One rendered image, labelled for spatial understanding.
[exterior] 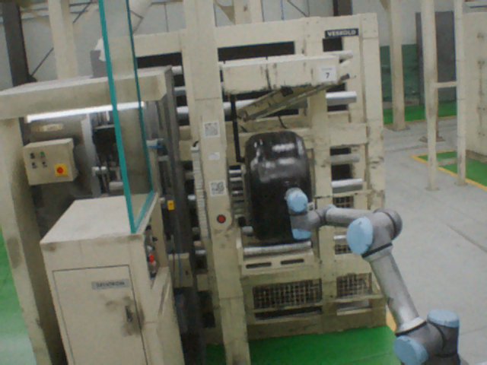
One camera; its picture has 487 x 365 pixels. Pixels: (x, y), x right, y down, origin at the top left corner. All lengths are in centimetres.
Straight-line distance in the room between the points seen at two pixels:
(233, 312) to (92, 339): 93
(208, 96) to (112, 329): 114
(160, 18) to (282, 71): 880
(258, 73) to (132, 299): 134
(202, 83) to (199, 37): 21
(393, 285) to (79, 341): 124
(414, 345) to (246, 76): 163
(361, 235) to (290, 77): 124
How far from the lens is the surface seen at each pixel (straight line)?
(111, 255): 213
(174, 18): 1161
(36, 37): 1172
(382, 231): 192
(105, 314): 225
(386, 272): 192
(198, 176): 272
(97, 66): 297
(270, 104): 305
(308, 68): 291
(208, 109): 264
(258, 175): 255
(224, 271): 287
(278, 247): 275
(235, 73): 288
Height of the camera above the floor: 195
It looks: 15 degrees down
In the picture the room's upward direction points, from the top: 6 degrees counter-clockwise
